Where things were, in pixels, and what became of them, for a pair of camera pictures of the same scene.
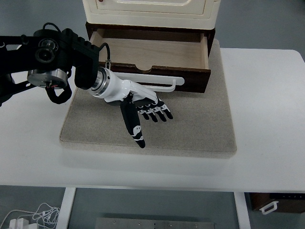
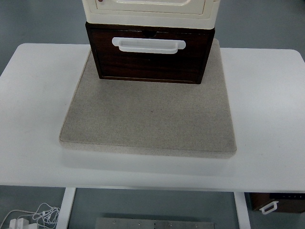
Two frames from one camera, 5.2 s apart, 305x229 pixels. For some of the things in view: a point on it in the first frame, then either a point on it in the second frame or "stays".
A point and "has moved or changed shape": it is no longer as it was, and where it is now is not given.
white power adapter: (20, 223) stays
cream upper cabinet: (166, 14) stays
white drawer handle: (153, 78) to (147, 46)
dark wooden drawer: (167, 52) has moved or changed shape
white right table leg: (242, 213) stays
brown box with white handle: (270, 202) stays
